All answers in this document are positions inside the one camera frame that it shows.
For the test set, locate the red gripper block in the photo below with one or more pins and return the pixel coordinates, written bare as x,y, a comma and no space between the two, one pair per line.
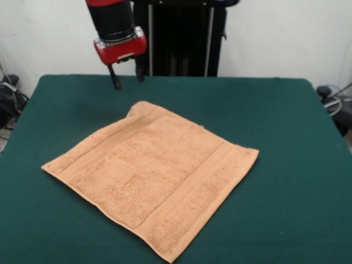
121,50

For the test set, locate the tan terry towel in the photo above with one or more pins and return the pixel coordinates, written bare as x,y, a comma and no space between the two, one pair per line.
154,178

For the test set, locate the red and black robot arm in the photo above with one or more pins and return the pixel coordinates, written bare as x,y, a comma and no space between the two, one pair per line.
110,19

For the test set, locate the dark green table cloth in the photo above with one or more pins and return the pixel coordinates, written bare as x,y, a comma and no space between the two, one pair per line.
288,192

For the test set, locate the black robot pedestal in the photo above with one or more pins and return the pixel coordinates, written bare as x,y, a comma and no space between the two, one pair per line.
187,41

